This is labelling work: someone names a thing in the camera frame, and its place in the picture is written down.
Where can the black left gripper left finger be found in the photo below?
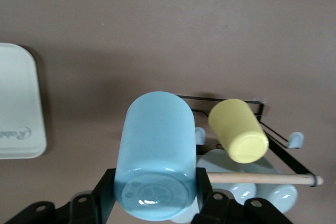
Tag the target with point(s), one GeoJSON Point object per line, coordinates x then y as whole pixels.
{"type": "Point", "coordinates": [99, 203]}

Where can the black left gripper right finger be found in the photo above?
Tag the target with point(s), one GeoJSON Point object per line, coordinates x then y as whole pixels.
{"type": "Point", "coordinates": [210, 208]}

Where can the light blue cup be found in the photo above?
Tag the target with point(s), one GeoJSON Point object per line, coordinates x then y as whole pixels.
{"type": "Point", "coordinates": [157, 142]}

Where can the yellow cup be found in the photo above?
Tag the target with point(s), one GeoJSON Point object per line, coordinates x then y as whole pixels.
{"type": "Point", "coordinates": [236, 129]}

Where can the cream plastic tray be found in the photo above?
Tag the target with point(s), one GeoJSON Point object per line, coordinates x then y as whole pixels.
{"type": "Point", "coordinates": [18, 98]}

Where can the brown table cover sheet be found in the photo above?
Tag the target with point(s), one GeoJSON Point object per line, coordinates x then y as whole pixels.
{"type": "Point", "coordinates": [168, 24]}

